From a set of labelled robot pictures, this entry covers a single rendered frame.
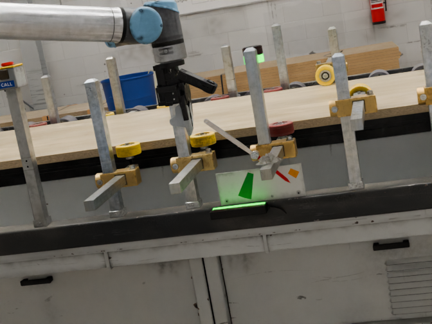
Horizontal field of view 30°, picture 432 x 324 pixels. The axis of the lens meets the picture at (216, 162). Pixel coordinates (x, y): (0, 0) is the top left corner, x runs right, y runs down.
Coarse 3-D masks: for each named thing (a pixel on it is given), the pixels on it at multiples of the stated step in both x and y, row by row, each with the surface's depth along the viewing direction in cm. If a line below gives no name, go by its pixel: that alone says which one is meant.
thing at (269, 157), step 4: (268, 152) 219; (264, 156) 218; (268, 156) 219; (272, 156) 220; (276, 156) 217; (260, 160) 219; (264, 160) 217; (268, 160) 218; (272, 160) 217; (276, 160) 216; (256, 164) 218; (260, 164) 216; (264, 164) 216
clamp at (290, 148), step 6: (294, 138) 240; (264, 144) 239; (270, 144) 238; (276, 144) 238; (282, 144) 238; (288, 144) 237; (294, 144) 238; (252, 150) 240; (258, 150) 239; (264, 150) 239; (270, 150) 239; (288, 150) 238; (294, 150) 237; (288, 156) 238; (294, 156) 238
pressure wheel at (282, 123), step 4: (272, 124) 250; (276, 124) 250; (280, 124) 248; (284, 124) 246; (288, 124) 246; (292, 124) 248; (272, 128) 247; (276, 128) 246; (280, 128) 245; (284, 128) 246; (288, 128) 246; (292, 128) 248; (272, 132) 247; (276, 132) 246; (280, 132) 246; (284, 132) 246; (288, 132) 246; (292, 132) 248; (272, 136) 248; (276, 136) 247; (280, 136) 249; (284, 136) 249
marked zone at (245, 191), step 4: (248, 172) 242; (248, 176) 242; (252, 176) 242; (244, 180) 242; (248, 180) 242; (252, 180) 242; (244, 184) 243; (248, 184) 242; (252, 184) 242; (244, 188) 243; (248, 188) 243; (240, 192) 243; (244, 192) 243; (248, 192) 243; (240, 196) 244; (244, 196) 244; (248, 196) 243
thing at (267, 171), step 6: (282, 138) 248; (276, 150) 232; (282, 150) 236; (282, 156) 235; (276, 162) 222; (264, 168) 211; (270, 168) 211; (276, 168) 220; (264, 174) 211; (270, 174) 211; (264, 180) 212
